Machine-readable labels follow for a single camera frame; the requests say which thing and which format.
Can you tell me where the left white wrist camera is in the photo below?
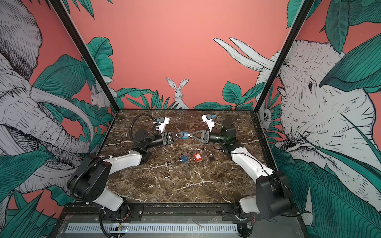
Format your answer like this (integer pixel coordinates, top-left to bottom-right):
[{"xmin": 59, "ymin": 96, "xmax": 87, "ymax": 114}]
[{"xmin": 154, "ymin": 117, "xmax": 170, "ymax": 134}]

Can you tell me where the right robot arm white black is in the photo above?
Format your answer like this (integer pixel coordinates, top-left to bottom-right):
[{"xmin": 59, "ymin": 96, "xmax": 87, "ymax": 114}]
[{"xmin": 189, "ymin": 119, "xmax": 295, "ymax": 220}]

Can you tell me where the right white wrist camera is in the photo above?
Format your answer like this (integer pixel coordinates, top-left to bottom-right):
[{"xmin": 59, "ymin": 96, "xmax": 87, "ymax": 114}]
[{"xmin": 201, "ymin": 114, "xmax": 216, "ymax": 132}]

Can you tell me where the blue padlock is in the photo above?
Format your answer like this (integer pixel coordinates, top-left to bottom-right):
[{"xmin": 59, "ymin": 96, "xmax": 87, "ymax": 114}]
[
  {"xmin": 180, "ymin": 155, "xmax": 189, "ymax": 163},
  {"xmin": 177, "ymin": 131, "xmax": 189, "ymax": 139}
]

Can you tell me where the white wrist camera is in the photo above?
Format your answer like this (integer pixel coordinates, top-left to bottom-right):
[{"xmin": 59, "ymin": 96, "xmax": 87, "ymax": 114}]
[
  {"xmin": 201, "ymin": 114, "xmax": 216, "ymax": 132},
  {"xmin": 154, "ymin": 117, "xmax": 170, "ymax": 134}
]

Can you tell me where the white slotted cable duct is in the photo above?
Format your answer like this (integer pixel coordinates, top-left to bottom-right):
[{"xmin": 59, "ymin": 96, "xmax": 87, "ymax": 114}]
[{"xmin": 64, "ymin": 223, "xmax": 238, "ymax": 234}]

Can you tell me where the left black frame post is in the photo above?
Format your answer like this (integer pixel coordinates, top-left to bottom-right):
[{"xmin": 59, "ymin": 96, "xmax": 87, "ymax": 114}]
[{"xmin": 49, "ymin": 0, "xmax": 120, "ymax": 113}]

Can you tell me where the black frame post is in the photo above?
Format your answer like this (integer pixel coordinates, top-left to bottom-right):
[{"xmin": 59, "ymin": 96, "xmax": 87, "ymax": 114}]
[
  {"xmin": 49, "ymin": 0, "xmax": 120, "ymax": 113},
  {"xmin": 254, "ymin": 0, "xmax": 314, "ymax": 113}
]

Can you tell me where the right black frame post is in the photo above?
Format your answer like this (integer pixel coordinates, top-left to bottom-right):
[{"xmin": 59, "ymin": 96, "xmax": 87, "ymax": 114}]
[{"xmin": 254, "ymin": 0, "xmax": 314, "ymax": 113}]

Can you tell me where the black front mounting rail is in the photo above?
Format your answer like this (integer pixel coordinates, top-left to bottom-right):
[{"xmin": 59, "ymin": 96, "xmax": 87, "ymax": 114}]
[{"xmin": 58, "ymin": 202, "xmax": 300, "ymax": 223}]

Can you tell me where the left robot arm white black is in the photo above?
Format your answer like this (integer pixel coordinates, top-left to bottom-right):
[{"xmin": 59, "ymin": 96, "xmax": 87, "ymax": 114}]
[{"xmin": 67, "ymin": 130, "xmax": 175, "ymax": 220}]

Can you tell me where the red padlock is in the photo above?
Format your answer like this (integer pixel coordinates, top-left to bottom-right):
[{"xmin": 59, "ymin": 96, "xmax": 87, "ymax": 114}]
[{"xmin": 194, "ymin": 153, "xmax": 203, "ymax": 162}]

